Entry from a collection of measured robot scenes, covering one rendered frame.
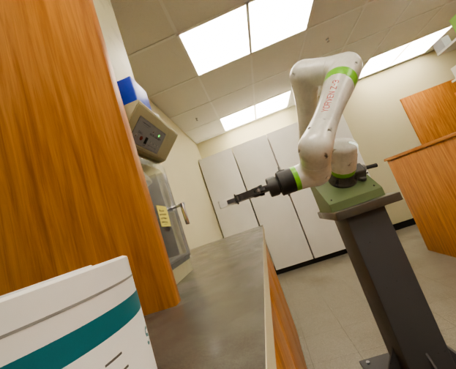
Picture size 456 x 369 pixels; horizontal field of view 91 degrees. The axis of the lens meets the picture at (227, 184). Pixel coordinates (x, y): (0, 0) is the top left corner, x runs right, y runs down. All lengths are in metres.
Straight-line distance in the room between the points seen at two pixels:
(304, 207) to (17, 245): 3.45
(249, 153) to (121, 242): 3.34
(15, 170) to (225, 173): 3.22
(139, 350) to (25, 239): 0.65
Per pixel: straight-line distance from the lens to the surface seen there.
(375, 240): 1.38
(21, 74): 0.93
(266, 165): 3.77
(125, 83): 0.82
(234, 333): 0.37
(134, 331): 0.19
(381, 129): 4.83
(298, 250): 3.81
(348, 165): 1.29
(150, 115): 0.82
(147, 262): 0.60
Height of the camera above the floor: 1.09
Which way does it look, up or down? 8 degrees up
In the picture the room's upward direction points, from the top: 19 degrees counter-clockwise
